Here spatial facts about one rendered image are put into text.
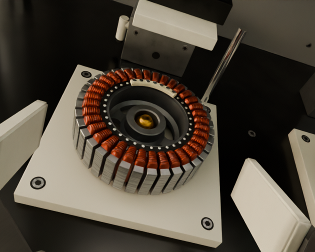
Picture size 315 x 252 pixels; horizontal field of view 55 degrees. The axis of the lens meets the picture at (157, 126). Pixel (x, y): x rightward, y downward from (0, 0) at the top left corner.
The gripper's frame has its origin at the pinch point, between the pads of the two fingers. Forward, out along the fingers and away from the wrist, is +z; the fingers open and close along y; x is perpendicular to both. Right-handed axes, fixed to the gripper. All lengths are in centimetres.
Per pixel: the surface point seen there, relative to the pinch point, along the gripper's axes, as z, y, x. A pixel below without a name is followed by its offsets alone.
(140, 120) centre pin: 6.3, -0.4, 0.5
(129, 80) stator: 8.9, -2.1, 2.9
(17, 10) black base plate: 21.6, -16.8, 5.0
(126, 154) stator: 1.9, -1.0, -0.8
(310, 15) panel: 26.7, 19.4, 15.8
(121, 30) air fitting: 18.2, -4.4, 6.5
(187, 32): 5.0, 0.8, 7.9
